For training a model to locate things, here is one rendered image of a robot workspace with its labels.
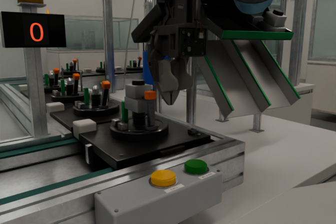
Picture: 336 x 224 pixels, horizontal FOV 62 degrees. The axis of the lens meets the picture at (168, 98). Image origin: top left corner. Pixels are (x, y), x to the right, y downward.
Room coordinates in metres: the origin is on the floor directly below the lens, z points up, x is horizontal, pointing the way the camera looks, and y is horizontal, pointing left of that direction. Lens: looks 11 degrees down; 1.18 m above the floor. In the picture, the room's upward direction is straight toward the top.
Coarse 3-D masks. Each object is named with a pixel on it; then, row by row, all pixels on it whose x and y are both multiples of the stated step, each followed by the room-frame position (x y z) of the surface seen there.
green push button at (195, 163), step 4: (188, 160) 0.47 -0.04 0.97; (192, 160) 0.47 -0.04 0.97; (196, 160) 0.47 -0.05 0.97; (200, 160) 0.47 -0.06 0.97; (184, 164) 0.46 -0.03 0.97; (188, 164) 0.45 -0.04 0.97; (192, 164) 0.45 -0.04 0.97; (196, 164) 0.45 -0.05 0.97; (200, 164) 0.45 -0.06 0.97; (204, 164) 0.45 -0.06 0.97; (184, 168) 0.46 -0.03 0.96; (188, 168) 0.44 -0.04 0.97; (192, 168) 0.44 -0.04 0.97; (196, 168) 0.44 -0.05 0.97; (200, 168) 0.44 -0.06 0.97; (204, 168) 0.45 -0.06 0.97; (192, 172) 0.44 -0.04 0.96; (196, 172) 0.44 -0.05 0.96; (200, 172) 0.44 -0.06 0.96
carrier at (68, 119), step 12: (84, 96) 0.87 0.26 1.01; (96, 96) 0.83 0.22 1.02; (108, 96) 0.90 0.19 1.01; (48, 108) 0.84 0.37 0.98; (60, 108) 0.85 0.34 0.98; (72, 108) 0.88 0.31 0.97; (84, 108) 0.80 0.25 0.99; (96, 108) 0.80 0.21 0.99; (108, 108) 0.80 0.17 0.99; (120, 108) 0.88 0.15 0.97; (60, 120) 0.74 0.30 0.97; (72, 120) 0.74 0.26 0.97; (96, 120) 0.74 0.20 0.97; (108, 120) 0.74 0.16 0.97; (72, 132) 0.68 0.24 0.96
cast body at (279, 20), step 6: (270, 12) 0.84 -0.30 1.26; (276, 12) 0.83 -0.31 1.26; (282, 12) 0.83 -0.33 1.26; (264, 18) 0.85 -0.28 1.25; (270, 18) 0.83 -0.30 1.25; (276, 18) 0.82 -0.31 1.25; (282, 18) 0.83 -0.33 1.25; (258, 24) 0.89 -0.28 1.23; (264, 24) 0.85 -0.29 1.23; (270, 24) 0.83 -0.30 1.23; (276, 24) 0.83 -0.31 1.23; (282, 24) 0.84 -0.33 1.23; (264, 30) 0.85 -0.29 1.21; (270, 30) 0.83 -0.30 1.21; (276, 30) 0.82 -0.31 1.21; (282, 30) 0.83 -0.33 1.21
